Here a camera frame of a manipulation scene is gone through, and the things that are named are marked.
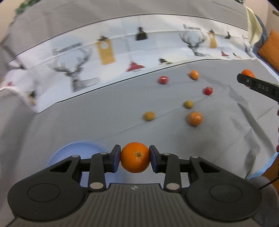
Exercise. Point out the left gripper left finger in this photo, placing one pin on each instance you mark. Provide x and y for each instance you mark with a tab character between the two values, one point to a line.
100	164

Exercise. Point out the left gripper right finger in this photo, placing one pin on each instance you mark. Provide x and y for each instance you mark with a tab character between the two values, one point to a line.
169	165

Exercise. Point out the smooth orange mandarin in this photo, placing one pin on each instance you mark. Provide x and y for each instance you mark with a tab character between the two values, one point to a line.
135	157

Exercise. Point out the yellow-green fruit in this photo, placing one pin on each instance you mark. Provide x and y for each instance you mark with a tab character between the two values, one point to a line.
149	116
188	104

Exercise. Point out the red cherry tomato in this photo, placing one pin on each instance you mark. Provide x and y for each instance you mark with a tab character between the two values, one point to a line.
208	91
163	80

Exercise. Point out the light blue plate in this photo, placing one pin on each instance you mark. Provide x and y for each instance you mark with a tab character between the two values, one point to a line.
84	149

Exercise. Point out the orange cushion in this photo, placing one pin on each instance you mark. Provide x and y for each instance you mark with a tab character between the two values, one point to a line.
269	51

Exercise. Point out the netted orange mandarin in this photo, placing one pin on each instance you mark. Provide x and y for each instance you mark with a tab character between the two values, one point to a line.
195	118

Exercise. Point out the grey sofa cover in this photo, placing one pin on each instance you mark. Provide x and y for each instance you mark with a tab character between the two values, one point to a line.
221	160

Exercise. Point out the small orange kumquat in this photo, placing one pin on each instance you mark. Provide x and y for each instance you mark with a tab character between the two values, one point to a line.
194	75

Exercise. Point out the deer print white cloth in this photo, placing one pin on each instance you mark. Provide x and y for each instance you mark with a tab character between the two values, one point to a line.
100	54

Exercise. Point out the green knitted blanket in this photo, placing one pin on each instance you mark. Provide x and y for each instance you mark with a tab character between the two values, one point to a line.
27	3

